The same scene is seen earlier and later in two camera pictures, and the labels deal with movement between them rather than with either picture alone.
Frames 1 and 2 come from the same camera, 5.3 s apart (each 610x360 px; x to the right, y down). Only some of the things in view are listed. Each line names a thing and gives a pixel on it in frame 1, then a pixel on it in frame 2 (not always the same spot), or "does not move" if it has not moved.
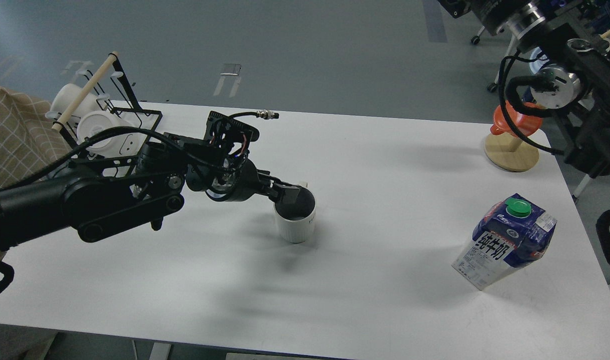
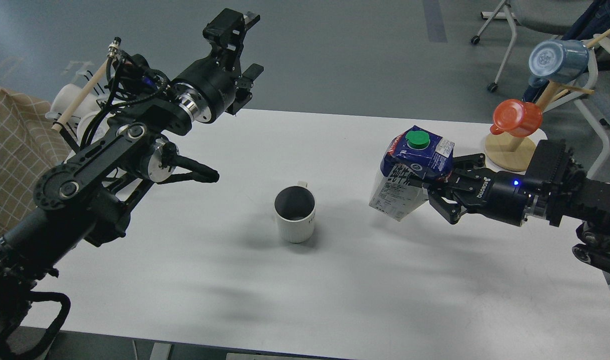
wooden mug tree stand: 512,152 does not move
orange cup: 523,124 does not move
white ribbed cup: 296,221 does not move
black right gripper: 494,15 -> 502,196
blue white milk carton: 512,234 -> 414,157
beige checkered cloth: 21,143 does not move
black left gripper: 241,180 -> 207,88
